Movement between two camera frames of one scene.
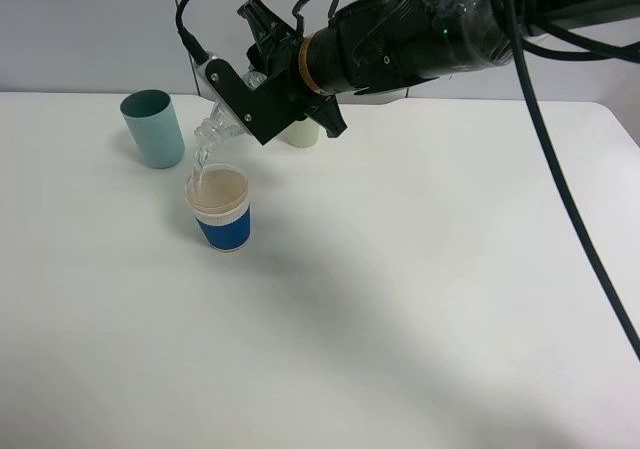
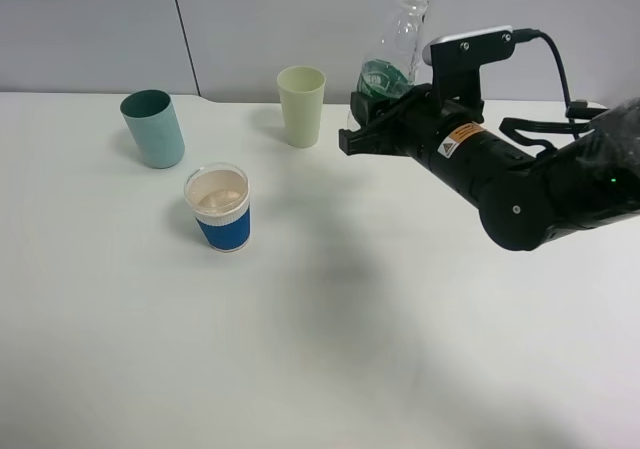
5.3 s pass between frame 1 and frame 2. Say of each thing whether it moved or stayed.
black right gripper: moved
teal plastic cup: stayed
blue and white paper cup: stayed
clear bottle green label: moved
